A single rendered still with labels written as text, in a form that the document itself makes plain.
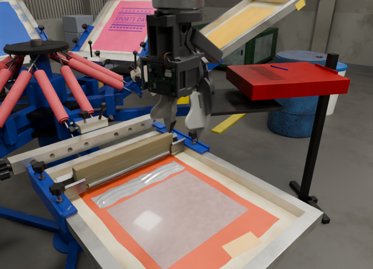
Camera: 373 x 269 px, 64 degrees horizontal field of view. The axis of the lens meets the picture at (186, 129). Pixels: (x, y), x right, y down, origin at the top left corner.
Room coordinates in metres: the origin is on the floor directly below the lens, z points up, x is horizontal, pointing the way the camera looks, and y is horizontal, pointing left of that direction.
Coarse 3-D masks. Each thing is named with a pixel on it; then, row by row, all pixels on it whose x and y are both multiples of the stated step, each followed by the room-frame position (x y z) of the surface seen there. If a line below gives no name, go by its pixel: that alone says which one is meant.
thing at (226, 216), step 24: (144, 168) 0.98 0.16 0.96; (192, 168) 0.98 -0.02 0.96; (168, 192) 0.83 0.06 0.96; (192, 192) 0.83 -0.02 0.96; (216, 192) 0.83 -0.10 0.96; (192, 216) 0.71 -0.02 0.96; (216, 216) 0.71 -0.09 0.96; (240, 216) 0.71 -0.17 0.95; (264, 216) 0.71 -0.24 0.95; (216, 240) 0.62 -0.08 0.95
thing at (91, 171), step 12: (144, 144) 0.99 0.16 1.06; (156, 144) 1.02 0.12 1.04; (168, 144) 1.06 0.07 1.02; (108, 156) 0.90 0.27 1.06; (120, 156) 0.92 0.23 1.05; (132, 156) 0.95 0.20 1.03; (144, 156) 0.98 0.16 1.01; (72, 168) 0.83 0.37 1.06; (84, 168) 0.83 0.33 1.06; (96, 168) 0.85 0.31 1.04; (108, 168) 0.88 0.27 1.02; (120, 168) 0.91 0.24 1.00
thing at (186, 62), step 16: (160, 16) 0.42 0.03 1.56; (176, 16) 0.43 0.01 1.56; (192, 16) 0.44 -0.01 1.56; (160, 32) 0.43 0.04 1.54; (176, 32) 0.43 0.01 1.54; (160, 48) 0.43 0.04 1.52; (176, 48) 0.43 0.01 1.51; (192, 48) 0.47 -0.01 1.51; (144, 64) 0.45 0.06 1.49; (160, 64) 0.42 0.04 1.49; (176, 64) 0.41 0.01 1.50; (192, 64) 0.44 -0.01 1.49; (160, 80) 0.43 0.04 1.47; (176, 80) 0.41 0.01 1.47; (192, 80) 0.45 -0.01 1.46; (176, 96) 0.41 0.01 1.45
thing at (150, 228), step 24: (96, 192) 0.83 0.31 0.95; (144, 192) 0.83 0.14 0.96; (120, 216) 0.71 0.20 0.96; (144, 216) 0.71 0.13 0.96; (168, 216) 0.71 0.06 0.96; (120, 240) 0.62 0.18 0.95; (144, 240) 0.62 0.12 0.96; (168, 240) 0.62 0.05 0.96; (192, 240) 0.62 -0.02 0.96; (144, 264) 0.54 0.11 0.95; (168, 264) 0.54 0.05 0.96; (192, 264) 0.54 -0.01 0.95; (216, 264) 0.54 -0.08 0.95
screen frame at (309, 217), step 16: (128, 144) 1.11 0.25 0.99; (80, 160) 0.98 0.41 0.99; (208, 160) 1.00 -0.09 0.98; (224, 160) 0.98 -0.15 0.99; (240, 176) 0.88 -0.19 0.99; (256, 192) 0.82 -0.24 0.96; (272, 192) 0.78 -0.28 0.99; (288, 208) 0.73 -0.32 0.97; (304, 208) 0.71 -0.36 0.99; (80, 224) 0.64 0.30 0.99; (304, 224) 0.64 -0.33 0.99; (80, 240) 0.59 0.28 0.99; (96, 240) 0.58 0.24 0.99; (288, 240) 0.58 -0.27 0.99; (96, 256) 0.53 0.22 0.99; (112, 256) 0.53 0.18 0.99; (256, 256) 0.53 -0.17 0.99; (272, 256) 0.53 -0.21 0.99
